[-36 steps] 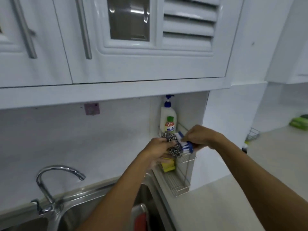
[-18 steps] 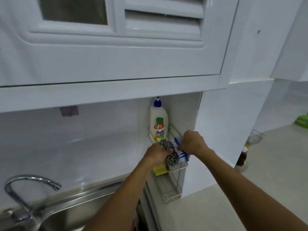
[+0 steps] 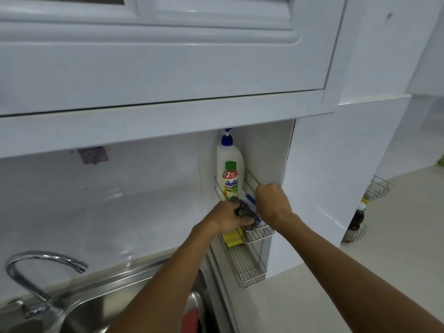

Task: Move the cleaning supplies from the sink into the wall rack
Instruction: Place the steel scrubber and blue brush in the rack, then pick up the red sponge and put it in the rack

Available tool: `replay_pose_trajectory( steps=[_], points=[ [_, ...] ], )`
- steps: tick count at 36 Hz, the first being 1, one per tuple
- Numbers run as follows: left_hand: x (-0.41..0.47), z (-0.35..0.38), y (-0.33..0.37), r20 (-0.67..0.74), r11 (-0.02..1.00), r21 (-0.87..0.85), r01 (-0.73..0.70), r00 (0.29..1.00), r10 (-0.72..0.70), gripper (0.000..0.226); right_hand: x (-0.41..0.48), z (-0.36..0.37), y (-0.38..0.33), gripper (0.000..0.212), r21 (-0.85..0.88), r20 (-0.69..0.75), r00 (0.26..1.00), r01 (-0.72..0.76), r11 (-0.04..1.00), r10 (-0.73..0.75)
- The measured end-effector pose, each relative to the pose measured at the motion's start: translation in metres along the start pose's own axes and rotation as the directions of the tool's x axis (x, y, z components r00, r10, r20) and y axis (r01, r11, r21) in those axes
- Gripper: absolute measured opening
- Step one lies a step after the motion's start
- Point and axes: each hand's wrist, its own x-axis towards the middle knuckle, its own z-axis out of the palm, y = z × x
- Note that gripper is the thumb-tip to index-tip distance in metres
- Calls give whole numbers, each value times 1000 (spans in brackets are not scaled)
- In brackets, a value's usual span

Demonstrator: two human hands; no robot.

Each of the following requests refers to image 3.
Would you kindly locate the red item in sink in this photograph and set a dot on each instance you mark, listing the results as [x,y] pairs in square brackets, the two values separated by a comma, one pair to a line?
[190,320]

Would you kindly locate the yellow sponge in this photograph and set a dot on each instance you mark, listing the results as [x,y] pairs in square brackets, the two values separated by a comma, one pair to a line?
[231,237]

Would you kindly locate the person's right fingers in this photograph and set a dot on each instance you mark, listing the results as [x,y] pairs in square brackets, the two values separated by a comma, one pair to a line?
[264,194]

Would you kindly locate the white cabinet door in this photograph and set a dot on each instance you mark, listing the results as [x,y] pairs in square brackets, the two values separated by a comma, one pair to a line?
[173,58]

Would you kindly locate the person's left hand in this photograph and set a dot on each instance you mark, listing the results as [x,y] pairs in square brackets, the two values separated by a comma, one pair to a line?
[220,218]

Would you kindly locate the yellow bottle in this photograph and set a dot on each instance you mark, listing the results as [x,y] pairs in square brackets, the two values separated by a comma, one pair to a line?
[366,198]

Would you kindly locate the person's right hand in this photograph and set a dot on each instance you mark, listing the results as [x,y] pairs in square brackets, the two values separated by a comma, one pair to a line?
[275,204]

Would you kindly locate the white pump bottle blue nozzle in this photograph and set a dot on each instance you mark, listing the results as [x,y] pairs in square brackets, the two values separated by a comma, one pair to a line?
[229,152]

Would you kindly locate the person's left fingers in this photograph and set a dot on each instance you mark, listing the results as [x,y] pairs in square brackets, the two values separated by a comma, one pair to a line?
[245,223]

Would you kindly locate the white upper cabinet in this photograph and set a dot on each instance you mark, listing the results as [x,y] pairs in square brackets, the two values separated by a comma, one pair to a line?
[166,124]

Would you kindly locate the chrome faucet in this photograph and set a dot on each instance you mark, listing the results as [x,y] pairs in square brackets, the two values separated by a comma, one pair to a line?
[31,263]

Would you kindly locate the person's right forearm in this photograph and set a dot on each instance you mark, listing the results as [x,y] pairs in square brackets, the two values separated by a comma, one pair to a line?
[347,273]

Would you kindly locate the dark sauce bottle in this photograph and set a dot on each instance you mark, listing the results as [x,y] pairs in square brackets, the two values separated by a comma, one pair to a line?
[354,225]

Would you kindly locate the pink wall hook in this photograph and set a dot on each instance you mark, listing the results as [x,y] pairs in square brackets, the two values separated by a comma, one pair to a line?
[92,155]

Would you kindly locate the blue brush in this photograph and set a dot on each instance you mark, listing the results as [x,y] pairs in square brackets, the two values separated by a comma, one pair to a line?
[249,198]

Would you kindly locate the steel wool scourer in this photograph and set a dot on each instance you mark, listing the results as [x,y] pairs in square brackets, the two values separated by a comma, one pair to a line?
[244,209]

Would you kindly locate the person's left forearm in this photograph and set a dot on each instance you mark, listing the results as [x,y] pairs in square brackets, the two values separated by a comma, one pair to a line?
[173,280]

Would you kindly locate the green object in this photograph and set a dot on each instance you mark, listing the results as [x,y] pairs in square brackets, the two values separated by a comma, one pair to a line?
[441,160]

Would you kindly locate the green-capped dish soap bottle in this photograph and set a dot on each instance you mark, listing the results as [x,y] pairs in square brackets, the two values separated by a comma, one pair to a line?
[230,178]

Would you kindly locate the stainless steel sink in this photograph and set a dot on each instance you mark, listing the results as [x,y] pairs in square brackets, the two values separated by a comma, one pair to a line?
[104,301]

